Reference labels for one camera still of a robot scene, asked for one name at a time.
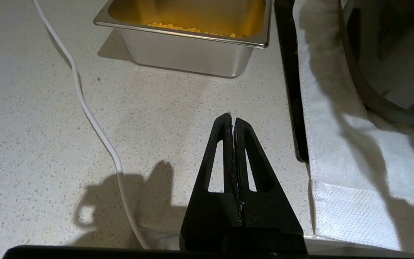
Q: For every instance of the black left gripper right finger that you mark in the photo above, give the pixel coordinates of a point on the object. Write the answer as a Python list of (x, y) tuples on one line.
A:
[(271, 223)]

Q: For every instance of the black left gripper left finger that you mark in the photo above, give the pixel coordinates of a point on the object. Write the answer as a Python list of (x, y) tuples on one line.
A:
[(210, 216)]

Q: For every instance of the black rice cooker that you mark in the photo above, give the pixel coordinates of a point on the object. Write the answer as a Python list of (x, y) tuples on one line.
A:
[(354, 162)]

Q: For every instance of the black rice cooker body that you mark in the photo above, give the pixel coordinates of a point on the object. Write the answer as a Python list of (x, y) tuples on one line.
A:
[(390, 54)]

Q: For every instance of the long black flat strip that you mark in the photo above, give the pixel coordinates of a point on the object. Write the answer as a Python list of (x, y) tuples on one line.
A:
[(293, 90)]

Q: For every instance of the stainless steel tray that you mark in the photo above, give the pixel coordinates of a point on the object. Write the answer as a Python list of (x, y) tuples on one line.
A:
[(192, 54)]

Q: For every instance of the yellow corn kernels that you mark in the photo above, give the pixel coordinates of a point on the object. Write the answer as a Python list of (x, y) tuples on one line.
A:
[(192, 29)]

